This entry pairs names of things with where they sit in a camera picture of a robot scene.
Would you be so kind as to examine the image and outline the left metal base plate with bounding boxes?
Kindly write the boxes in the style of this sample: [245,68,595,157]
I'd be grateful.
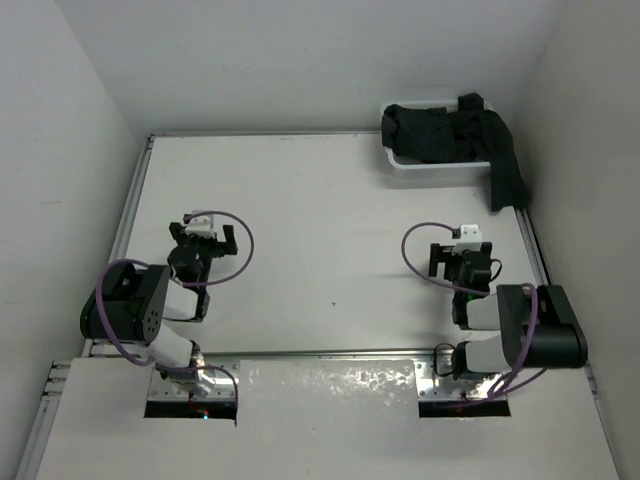
[147,355,240,402]

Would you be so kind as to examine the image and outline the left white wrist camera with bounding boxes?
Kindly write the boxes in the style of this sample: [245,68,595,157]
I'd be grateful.
[184,211,217,239]

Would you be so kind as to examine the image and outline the aluminium table frame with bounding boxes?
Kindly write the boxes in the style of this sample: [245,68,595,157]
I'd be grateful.
[14,131,599,480]

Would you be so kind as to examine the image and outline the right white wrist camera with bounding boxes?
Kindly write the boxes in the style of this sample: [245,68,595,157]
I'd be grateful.
[452,224,483,250]

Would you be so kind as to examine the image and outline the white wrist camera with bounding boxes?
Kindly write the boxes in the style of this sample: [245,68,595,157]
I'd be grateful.
[184,211,217,239]
[452,224,483,250]

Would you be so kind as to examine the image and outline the white front cover board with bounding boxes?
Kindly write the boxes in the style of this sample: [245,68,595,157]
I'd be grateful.
[38,359,617,479]

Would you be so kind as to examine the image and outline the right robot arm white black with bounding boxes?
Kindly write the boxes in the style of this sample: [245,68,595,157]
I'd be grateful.
[428,242,588,393]

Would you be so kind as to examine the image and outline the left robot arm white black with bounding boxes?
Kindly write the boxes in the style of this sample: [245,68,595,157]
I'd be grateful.
[80,216,238,400]

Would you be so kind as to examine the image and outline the black cable loop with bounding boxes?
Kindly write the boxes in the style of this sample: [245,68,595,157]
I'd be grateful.
[432,342,459,376]

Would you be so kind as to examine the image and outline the white plastic basket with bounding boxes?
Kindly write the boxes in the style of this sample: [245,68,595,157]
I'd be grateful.
[380,96,490,186]

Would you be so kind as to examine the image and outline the metal base plate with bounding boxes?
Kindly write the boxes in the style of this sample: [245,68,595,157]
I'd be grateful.
[414,352,500,402]
[147,355,240,402]

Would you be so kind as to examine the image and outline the black trousers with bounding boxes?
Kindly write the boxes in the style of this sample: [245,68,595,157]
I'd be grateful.
[381,93,531,212]

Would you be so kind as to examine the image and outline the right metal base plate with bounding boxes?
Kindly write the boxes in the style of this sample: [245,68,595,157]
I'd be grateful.
[414,352,500,402]

